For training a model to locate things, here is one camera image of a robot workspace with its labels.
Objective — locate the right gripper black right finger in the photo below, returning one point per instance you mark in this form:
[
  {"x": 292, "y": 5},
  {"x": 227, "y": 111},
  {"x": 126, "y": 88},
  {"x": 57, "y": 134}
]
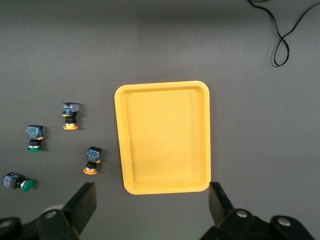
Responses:
[{"x": 221, "y": 205}]

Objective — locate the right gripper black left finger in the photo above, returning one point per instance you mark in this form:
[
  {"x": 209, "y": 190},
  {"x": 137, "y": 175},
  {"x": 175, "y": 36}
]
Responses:
[{"x": 80, "y": 207}]

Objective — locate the yellow push button switch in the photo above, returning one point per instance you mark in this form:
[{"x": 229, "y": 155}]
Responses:
[
  {"x": 70, "y": 110},
  {"x": 93, "y": 155}
]

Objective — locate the yellow plastic tray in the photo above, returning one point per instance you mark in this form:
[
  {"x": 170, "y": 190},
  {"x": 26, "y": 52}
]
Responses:
[{"x": 162, "y": 137}]

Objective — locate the green push button switch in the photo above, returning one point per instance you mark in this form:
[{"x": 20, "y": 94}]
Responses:
[
  {"x": 26, "y": 185},
  {"x": 35, "y": 131}
]

